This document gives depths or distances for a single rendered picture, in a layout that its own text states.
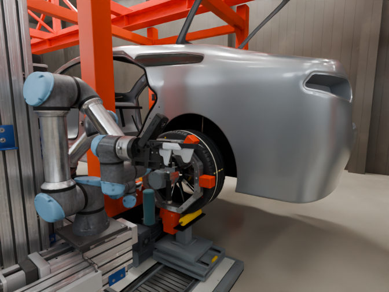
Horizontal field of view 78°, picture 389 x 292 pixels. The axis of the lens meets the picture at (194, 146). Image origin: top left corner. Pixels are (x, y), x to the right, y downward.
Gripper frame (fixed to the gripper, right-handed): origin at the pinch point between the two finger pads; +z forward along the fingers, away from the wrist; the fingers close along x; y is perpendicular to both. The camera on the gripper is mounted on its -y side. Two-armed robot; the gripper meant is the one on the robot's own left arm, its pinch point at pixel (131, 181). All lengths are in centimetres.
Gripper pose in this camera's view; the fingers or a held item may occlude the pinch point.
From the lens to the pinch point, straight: 178.5
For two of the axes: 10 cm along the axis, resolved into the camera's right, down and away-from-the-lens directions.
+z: -2.2, -1.4, 9.7
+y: 0.0, 9.9, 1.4
